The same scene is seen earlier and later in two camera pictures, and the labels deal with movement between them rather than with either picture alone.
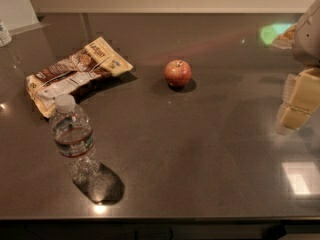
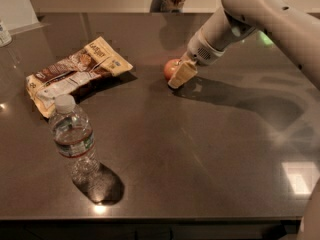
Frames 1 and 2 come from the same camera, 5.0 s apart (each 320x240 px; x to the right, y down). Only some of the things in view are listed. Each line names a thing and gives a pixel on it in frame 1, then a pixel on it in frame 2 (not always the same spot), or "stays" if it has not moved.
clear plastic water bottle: [73, 135] stays
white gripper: [308, 39] -> [201, 52]
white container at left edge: [5, 37] stays
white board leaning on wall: [16, 10] stays
